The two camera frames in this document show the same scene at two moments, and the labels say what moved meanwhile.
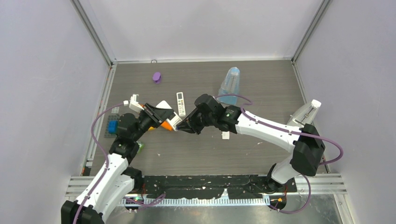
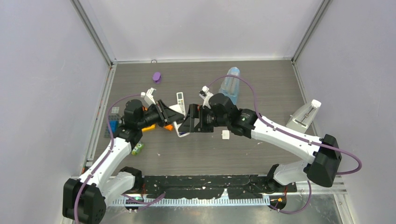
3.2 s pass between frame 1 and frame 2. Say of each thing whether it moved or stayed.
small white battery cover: stayed
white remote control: stayed
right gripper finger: stayed
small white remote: moved
